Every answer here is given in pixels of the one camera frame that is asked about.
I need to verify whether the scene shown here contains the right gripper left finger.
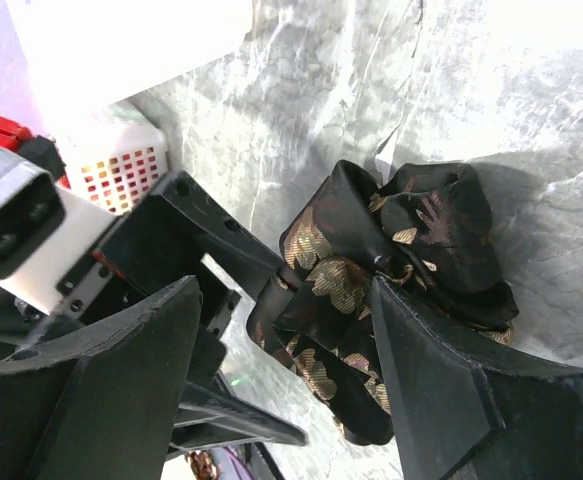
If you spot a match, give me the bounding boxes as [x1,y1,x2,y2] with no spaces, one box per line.
[0,277,201,479]

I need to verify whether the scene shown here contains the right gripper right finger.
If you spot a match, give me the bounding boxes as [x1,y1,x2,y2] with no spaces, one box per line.
[370,278,583,479]

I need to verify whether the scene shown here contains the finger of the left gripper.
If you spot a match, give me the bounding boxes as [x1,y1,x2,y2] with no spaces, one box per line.
[166,372,307,460]

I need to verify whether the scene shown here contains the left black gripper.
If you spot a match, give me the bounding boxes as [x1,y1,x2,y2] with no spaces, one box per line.
[55,171,282,380]

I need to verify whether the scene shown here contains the dark floral patterned tie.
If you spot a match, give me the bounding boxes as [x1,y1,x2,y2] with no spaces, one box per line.
[246,160,519,446]

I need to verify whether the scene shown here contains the white fruit basket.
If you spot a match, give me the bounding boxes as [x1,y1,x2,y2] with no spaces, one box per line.
[53,100,169,215]

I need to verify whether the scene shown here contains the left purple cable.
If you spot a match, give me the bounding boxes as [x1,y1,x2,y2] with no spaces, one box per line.
[210,445,257,480]

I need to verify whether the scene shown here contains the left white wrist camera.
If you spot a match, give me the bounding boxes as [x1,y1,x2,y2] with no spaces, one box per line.
[0,114,122,316]

